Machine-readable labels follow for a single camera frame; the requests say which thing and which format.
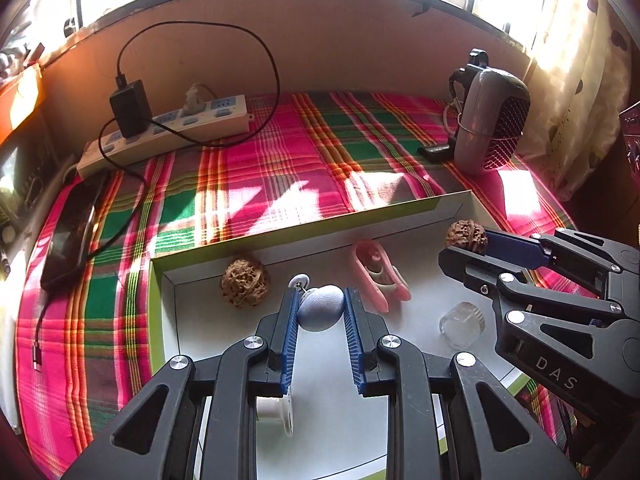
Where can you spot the white ball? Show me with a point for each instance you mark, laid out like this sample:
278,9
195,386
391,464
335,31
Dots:
320,310

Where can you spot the small black block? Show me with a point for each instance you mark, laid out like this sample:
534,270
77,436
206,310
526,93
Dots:
435,151

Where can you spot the white plug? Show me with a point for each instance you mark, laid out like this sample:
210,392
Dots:
192,100

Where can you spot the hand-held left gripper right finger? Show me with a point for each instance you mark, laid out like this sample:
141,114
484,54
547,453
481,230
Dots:
354,340

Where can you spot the black power adapter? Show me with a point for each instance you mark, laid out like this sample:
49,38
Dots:
130,107

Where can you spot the large brown walnut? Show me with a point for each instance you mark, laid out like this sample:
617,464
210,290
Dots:
245,280

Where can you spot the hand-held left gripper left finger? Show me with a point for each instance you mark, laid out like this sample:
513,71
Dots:
290,340

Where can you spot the green cardboard box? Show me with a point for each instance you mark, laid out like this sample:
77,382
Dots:
215,340

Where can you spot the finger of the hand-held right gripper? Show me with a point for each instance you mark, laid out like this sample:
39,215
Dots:
465,265
515,247

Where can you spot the grey fan heater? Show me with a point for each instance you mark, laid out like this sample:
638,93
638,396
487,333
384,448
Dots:
492,125

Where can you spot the small brown walnut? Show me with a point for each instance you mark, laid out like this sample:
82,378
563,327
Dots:
465,234

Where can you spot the pink clip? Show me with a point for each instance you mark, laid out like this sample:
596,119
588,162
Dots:
380,270

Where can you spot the clear jar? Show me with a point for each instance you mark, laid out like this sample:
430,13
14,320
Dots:
462,325

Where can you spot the cream spotted curtain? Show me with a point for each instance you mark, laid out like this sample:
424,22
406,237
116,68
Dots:
580,85

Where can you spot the green and white spool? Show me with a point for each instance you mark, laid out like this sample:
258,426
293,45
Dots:
277,410

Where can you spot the orange tray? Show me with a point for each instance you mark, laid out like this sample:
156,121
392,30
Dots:
20,105

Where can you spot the beige power strip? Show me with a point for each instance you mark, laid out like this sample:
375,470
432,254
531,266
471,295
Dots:
200,120

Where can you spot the dark maroon box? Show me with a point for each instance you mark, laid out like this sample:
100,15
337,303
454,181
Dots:
631,130

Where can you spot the black phone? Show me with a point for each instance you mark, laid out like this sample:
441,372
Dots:
70,235

